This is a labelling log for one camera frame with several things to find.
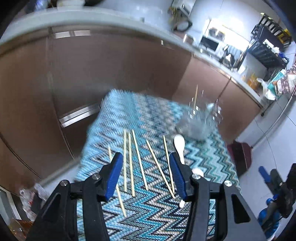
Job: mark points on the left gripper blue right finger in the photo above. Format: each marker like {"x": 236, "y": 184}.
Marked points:
{"x": 185, "y": 180}

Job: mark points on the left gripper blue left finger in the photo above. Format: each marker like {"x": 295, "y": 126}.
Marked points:
{"x": 106, "y": 180}

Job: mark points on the brown lower kitchen cabinets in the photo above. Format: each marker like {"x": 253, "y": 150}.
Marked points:
{"x": 53, "y": 79}

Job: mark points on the white ceramic spoon middle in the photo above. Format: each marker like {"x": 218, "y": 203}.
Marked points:
{"x": 179, "y": 143}

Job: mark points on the zigzag patterned table cloth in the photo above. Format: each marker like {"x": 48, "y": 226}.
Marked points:
{"x": 152, "y": 214}

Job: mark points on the dark red dustpan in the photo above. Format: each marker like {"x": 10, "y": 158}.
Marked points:
{"x": 241, "y": 155}

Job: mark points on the brown floral hanging apron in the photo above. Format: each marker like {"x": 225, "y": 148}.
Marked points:
{"x": 286, "y": 84}

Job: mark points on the white microwave oven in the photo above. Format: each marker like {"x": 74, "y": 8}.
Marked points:
{"x": 210, "y": 43}

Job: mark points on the wire utensil holder basket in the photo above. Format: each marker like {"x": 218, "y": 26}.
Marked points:
{"x": 200, "y": 118}

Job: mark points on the black wall storage rack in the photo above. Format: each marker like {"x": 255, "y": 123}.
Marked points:
{"x": 268, "y": 43}

